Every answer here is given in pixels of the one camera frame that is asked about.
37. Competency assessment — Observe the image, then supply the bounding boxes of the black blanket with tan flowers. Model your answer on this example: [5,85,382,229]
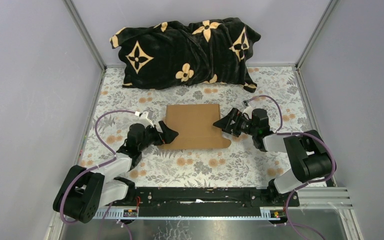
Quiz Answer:
[109,17,261,93]

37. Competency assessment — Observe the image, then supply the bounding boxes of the brown cardboard box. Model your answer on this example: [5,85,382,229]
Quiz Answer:
[159,104,231,150]

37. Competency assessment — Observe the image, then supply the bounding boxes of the aluminium frame rail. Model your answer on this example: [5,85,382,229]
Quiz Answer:
[56,185,354,221]

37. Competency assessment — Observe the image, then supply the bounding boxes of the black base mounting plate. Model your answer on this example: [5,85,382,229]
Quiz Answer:
[112,187,300,218]

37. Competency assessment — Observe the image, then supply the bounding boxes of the floral patterned table mat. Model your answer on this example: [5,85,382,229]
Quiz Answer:
[78,66,311,187]

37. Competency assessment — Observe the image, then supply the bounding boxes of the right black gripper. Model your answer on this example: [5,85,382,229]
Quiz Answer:
[212,107,257,138]

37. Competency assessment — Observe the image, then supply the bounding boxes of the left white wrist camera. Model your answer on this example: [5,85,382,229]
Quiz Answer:
[139,110,154,128]

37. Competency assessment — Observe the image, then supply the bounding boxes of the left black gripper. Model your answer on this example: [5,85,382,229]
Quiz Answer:
[138,121,179,153]

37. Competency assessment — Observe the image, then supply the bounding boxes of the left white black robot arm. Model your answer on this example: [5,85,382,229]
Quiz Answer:
[52,121,179,223]

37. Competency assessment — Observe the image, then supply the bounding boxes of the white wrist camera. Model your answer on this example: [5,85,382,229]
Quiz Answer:
[139,110,154,128]
[243,105,255,116]

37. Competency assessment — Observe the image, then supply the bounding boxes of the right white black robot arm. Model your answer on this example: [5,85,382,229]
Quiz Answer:
[213,108,334,206]

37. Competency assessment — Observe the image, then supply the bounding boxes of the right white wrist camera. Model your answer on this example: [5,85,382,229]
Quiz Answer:
[243,105,255,116]

